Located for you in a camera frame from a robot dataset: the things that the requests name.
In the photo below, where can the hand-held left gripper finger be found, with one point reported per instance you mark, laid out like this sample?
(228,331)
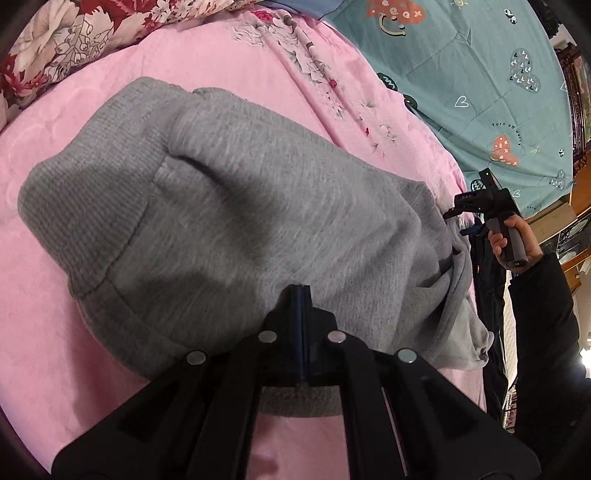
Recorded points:
(298,308)
(306,318)

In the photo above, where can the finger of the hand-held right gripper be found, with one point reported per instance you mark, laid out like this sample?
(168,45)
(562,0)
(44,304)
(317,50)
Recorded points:
(455,212)

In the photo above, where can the grey sweatshirt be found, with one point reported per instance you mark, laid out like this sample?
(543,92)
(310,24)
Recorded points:
(258,207)

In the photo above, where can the person's right forearm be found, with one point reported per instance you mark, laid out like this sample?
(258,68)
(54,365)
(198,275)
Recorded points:
(545,341)

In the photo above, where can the person's right hand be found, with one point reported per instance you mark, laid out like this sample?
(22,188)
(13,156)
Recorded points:
(526,240)

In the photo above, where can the person's dark trouser leg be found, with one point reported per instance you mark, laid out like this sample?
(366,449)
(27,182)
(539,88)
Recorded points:
(489,314)

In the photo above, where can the dark wooden furniture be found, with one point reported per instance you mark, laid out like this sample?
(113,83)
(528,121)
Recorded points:
(577,138)

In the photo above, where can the teal heart print quilt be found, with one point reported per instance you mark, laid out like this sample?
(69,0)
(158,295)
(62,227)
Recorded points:
(461,87)

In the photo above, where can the pink floral bed sheet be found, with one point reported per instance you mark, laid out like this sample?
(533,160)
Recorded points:
(92,323)

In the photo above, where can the red floral pillow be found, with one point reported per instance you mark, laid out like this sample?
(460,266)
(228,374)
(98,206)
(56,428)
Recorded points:
(60,37)

